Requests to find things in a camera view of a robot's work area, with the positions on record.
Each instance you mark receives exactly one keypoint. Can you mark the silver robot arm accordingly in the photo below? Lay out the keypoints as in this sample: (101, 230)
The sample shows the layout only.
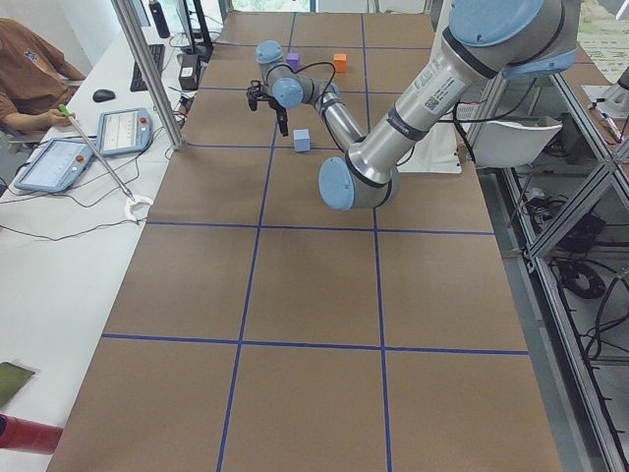
(482, 39)

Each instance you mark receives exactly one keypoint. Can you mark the light blue foam block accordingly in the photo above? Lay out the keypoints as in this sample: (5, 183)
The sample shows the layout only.
(302, 140)

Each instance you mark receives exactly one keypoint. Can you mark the black computer mouse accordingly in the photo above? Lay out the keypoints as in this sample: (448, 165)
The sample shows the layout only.
(102, 95)

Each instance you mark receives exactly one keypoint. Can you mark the near teach pendant tablet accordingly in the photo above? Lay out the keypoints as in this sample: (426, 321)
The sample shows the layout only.
(56, 167)

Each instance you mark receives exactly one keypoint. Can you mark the red cylinder bottle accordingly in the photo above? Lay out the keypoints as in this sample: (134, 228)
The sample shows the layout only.
(23, 435)

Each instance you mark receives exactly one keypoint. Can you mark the teach pendant tablet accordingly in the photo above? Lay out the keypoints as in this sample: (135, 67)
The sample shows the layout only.
(123, 131)
(56, 167)

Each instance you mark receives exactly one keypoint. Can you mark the purple foam block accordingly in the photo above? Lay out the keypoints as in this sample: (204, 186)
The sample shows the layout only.
(293, 59)

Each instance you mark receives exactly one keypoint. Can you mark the orange foam block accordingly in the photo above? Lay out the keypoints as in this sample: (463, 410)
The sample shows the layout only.
(340, 62)

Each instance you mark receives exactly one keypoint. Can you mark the reacher grabber stick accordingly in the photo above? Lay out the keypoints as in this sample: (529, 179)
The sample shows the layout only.
(133, 200)

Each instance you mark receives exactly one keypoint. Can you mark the person in brown shirt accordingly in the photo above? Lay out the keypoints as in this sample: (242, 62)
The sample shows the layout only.
(33, 72)

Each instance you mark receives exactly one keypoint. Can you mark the far teach pendant tablet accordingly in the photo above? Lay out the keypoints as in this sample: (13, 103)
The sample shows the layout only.
(123, 131)

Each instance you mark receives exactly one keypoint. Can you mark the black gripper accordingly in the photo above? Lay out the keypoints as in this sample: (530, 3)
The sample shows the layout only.
(278, 111)

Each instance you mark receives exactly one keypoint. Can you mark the green bean bag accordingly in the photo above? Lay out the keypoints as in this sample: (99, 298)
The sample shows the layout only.
(13, 379)

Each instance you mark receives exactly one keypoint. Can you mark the aluminium frame post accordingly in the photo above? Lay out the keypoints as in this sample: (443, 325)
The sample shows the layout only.
(131, 27)

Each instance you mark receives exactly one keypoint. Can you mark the white plastic chair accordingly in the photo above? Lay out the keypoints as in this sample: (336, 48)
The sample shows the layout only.
(503, 144)

